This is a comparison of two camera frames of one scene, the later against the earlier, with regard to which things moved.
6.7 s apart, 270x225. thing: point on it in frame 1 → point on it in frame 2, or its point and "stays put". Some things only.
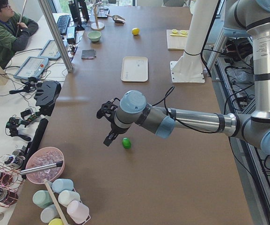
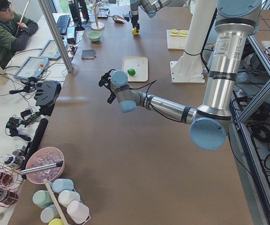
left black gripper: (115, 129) → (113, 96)
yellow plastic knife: (183, 35) stays put
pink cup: (78, 212) stays put
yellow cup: (55, 221) stays put
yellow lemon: (135, 31) stays put
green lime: (126, 143) → (131, 71)
